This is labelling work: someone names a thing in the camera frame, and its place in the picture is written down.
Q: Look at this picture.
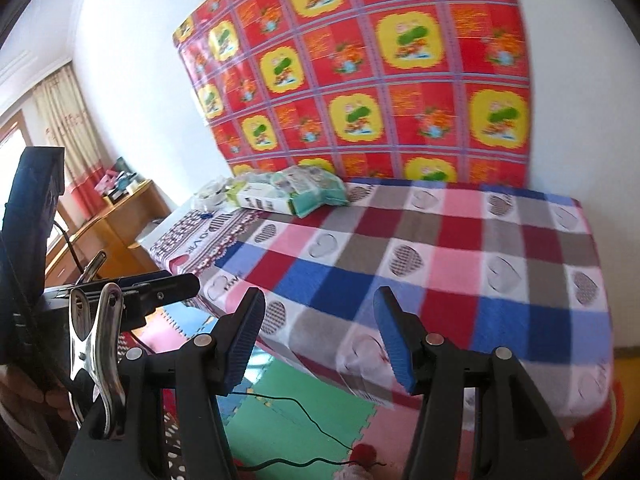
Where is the red floral printed cloth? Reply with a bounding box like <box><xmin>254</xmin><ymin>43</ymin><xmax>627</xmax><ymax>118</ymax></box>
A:
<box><xmin>172</xmin><ymin>0</ymin><xmax>533</xmax><ymax>186</ymax></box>

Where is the blue foam floor mat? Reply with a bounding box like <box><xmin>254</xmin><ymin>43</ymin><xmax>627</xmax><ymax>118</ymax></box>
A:
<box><xmin>162</xmin><ymin>302</ymin><xmax>226</xmax><ymax>343</ymax></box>

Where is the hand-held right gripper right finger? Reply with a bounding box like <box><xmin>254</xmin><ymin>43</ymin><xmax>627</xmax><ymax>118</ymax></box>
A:
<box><xmin>372</xmin><ymin>286</ymin><xmax>583</xmax><ymax>480</ymax></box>

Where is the person's left hand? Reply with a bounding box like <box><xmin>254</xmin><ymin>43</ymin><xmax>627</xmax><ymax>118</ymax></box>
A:
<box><xmin>0</xmin><ymin>364</ymin><xmax>75</xmax><ymax>423</ymax></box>

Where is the window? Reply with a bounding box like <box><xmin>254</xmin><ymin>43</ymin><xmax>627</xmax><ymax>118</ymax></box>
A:
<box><xmin>0</xmin><ymin>110</ymin><xmax>36</xmax><ymax>171</ymax></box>

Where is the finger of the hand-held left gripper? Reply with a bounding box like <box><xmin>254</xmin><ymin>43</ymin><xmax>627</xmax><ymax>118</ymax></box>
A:
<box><xmin>42</xmin><ymin>271</ymin><xmax>201</xmax><ymax>333</ymax></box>
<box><xmin>2</xmin><ymin>146</ymin><xmax>66</xmax><ymax>291</ymax></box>

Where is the metal spring clip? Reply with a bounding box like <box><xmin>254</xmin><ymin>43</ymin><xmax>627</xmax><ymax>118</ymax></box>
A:
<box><xmin>67</xmin><ymin>282</ymin><xmax>126</xmax><ymax>441</ymax></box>

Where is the person's right leg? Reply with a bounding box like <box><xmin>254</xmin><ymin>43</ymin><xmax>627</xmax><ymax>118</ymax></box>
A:
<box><xmin>332</xmin><ymin>462</ymin><xmax>373</xmax><ymax>480</ymax></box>

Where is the red fuzzy slipper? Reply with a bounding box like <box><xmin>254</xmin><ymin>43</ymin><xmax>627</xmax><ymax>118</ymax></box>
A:
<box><xmin>350</xmin><ymin>442</ymin><xmax>383</xmax><ymax>467</ymax></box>

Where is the beige curtain with red hem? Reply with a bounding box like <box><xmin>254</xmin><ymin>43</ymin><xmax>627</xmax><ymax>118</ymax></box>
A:
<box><xmin>30</xmin><ymin>65</ymin><xmax>118</xmax><ymax>206</ymax></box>

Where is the green foam floor mat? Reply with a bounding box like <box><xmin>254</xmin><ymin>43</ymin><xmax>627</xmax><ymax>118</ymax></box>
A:
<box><xmin>220</xmin><ymin>355</ymin><xmax>378</xmax><ymax>468</ymax></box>

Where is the thin black floor cable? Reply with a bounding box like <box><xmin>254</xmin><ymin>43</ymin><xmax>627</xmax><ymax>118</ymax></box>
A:
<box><xmin>235</xmin><ymin>392</ymin><xmax>388</xmax><ymax>473</ymax></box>

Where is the white and green carton box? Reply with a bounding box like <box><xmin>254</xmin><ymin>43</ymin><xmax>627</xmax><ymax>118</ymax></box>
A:
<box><xmin>234</xmin><ymin>182</ymin><xmax>301</xmax><ymax>218</ymax></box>

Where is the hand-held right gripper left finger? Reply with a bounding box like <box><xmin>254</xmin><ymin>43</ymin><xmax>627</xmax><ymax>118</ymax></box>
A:
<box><xmin>119</xmin><ymin>287</ymin><xmax>267</xmax><ymax>480</ymax></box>

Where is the checked heart blanket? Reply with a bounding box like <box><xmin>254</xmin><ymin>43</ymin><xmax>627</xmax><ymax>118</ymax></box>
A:
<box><xmin>137</xmin><ymin>177</ymin><xmax>616</xmax><ymax>431</ymax></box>

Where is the white crumpled wrapper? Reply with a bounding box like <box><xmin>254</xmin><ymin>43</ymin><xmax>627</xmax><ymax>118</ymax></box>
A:
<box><xmin>191</xmin><ymin>192</ymin><xmax>226</xmax><ymax>211</ymax></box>

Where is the teal plastic packet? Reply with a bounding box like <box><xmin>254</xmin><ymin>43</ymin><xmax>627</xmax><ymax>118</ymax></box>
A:
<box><xmin>245</xmin><ymin>165</ymin><xmax>351</xmax><ymax>218</ymax></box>

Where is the clear packet with white label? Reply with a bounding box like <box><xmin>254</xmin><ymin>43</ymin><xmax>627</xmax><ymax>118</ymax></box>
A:
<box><xmin>277</xmin><ymin>166</ymin><xmax>331</xmax><ymax>193</ymax></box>

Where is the wooden desk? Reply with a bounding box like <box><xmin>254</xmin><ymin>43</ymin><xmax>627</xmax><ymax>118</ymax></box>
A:
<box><xmin>45</xmin><ymin>177</ymin><xmax>173</xmax><ymax>291</ymax></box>

